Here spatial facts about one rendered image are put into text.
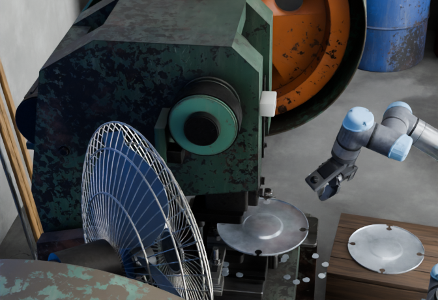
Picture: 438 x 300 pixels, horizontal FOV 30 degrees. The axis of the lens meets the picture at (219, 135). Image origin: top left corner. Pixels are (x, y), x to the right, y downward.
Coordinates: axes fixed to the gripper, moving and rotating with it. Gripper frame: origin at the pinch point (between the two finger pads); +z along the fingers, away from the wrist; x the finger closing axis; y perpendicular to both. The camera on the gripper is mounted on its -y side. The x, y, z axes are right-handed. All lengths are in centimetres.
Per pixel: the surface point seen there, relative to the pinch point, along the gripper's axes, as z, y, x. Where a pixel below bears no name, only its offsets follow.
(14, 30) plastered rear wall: 72, -6, 179
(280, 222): 18.1, -4.2, 7.0
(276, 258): 25.8, -9.3, 0.3
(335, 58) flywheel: -19.3, 28.4, 31.4
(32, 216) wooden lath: 107, -37, 104
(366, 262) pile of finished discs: 60, 43, -5
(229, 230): 21.2, -18.6, 14.3
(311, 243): 14.6, -3.3, -5.6
